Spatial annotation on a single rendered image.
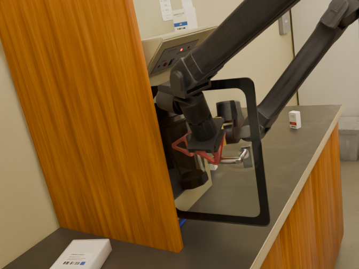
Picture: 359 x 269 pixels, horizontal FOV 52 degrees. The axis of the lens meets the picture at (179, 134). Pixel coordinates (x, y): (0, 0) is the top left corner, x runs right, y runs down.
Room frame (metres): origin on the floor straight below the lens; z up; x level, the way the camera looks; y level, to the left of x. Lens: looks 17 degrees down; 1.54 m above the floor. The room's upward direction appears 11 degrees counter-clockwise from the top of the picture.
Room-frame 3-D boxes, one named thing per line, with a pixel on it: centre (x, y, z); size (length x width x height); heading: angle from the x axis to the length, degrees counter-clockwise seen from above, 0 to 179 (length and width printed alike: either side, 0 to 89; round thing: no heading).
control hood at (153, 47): (1.08, -0.04, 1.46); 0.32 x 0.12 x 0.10; 146
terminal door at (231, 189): (0.91, -0.06, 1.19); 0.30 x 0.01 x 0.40; 61
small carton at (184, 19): (1.13, -0.08, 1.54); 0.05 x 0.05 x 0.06; 52
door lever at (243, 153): (0.84, -0.11, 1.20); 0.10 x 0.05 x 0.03; 60
